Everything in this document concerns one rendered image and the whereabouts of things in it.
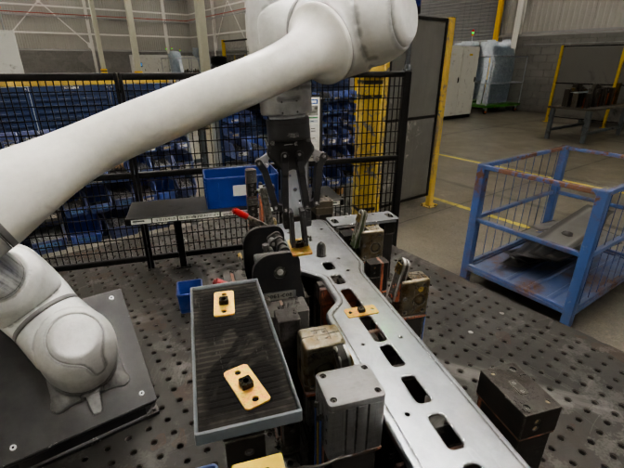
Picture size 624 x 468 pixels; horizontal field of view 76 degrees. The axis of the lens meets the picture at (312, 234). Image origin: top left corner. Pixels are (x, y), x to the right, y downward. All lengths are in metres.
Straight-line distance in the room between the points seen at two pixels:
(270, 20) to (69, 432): 1.03
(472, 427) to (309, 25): 0.69
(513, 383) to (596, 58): 12.72
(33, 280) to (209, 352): 0.48
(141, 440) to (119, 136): 0.88
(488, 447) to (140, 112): 0.72
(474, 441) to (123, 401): 0.86
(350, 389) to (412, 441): 0.15
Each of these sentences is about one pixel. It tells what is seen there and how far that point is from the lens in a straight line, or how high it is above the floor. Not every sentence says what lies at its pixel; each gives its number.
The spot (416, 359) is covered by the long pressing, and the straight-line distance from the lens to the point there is 0.93.
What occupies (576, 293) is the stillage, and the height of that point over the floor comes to 0.31.
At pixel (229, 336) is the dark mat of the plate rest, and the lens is 0.72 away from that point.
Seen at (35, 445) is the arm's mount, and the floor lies 0.76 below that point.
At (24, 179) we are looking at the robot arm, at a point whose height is 1.48.
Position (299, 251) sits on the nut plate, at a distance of 0.75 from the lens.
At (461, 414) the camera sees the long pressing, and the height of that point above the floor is 1.00.
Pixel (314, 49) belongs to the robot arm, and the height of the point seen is 1.60.
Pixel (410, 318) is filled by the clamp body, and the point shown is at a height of 0.93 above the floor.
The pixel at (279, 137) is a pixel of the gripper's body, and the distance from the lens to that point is 0.69.
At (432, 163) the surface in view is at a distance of 4.86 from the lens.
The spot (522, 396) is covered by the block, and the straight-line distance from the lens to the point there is 0.88.
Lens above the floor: 1.59
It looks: 23 degrees down
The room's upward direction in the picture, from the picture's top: straight up
